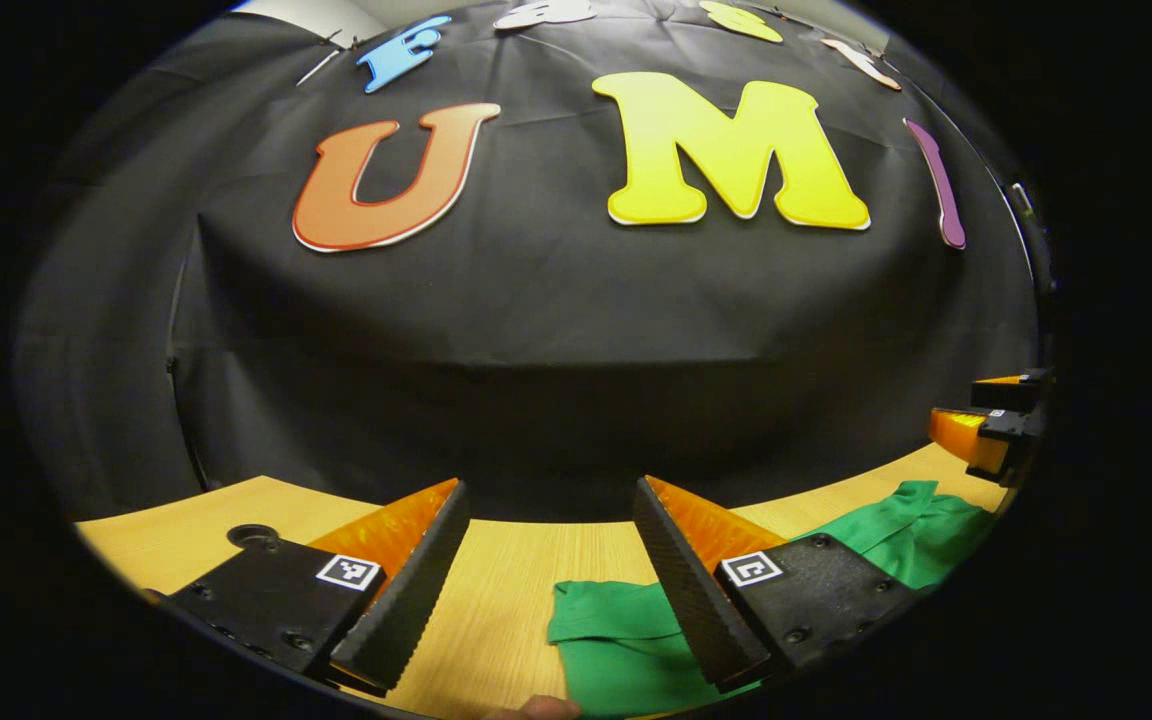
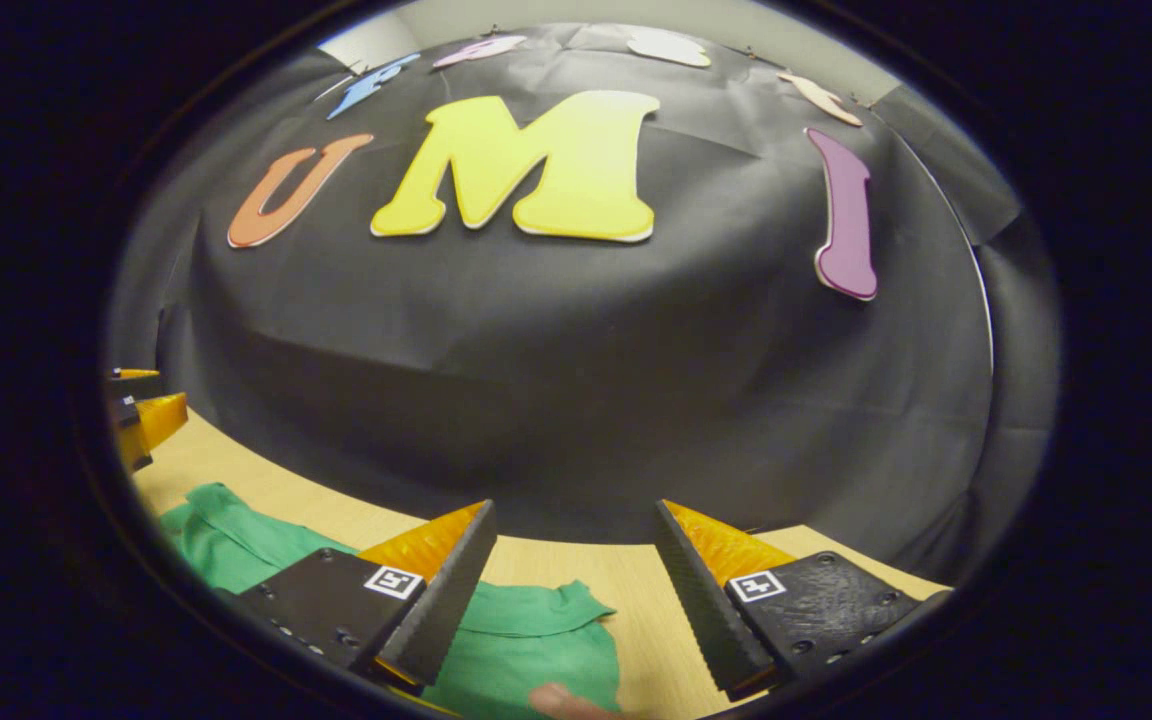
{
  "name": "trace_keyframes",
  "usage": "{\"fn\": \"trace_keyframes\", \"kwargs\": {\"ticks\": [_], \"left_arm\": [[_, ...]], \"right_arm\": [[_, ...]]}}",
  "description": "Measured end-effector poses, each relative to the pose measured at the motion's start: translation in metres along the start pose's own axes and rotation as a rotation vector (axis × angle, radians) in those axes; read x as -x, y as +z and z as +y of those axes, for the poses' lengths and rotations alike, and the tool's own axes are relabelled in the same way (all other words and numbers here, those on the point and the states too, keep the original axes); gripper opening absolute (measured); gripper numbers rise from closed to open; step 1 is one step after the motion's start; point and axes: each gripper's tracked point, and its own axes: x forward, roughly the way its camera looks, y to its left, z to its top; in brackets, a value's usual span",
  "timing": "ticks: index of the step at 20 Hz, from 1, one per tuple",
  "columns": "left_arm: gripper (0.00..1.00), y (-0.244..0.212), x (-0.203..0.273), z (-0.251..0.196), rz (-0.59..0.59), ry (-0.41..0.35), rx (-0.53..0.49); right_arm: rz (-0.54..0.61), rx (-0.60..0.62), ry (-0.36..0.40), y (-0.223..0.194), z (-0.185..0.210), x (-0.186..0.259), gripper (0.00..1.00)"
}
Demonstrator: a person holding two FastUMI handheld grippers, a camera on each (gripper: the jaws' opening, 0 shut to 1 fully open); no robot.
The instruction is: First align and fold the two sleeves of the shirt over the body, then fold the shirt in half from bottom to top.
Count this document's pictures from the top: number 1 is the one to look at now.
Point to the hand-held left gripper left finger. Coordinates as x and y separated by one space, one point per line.
416 600

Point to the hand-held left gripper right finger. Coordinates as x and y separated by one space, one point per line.
681 590

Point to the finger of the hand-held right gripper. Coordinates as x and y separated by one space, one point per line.
986 440
1021 390

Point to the green T-shirt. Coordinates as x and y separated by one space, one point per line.
616 650

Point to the black backdrop cloth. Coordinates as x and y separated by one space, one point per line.
556 330

